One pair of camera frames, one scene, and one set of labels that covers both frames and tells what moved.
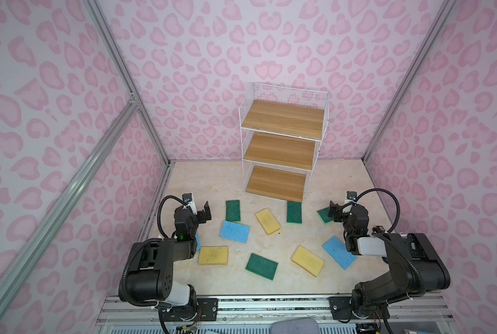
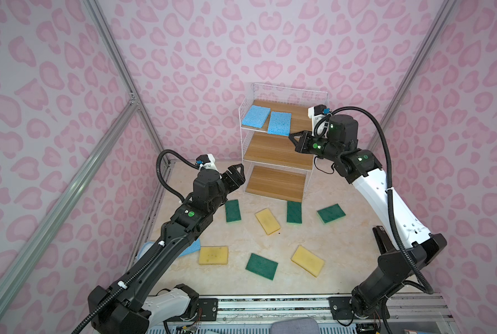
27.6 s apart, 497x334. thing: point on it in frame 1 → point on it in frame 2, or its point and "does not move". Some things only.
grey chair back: (303, 325) does not move
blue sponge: (337, 249) → (280, 123)
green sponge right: (323, 214) does not move
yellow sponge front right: (308, 260) does not move
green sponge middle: (294, 212) does not move
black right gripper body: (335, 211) → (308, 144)
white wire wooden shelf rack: (281, 132) does not move
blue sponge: (235, 231) → (256, 116)
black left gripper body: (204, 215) → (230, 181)
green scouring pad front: (262, 266) does not move
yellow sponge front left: (214, 255) does not move
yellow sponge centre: (267, 220) does not move
